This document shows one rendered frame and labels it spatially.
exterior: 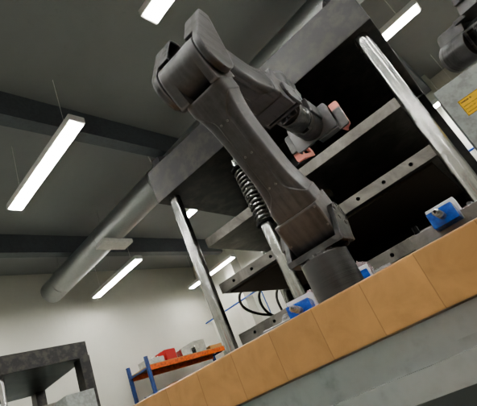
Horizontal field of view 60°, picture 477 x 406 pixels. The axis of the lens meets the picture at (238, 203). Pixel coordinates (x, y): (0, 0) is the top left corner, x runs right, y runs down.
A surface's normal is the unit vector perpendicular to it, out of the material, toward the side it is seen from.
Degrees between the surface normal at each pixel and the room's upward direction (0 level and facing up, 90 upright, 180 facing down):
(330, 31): 90
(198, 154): 90
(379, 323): 90
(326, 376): 90
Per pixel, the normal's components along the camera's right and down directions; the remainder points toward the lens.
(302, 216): -0.33, 0.29
